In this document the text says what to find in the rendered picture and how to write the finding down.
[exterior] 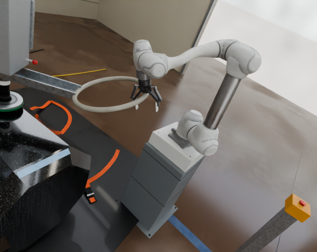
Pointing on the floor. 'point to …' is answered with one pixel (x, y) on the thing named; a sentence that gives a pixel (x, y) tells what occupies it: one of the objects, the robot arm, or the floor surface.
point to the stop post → (277, 224)
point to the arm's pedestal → (155, 189)
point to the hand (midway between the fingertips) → (146, 108)
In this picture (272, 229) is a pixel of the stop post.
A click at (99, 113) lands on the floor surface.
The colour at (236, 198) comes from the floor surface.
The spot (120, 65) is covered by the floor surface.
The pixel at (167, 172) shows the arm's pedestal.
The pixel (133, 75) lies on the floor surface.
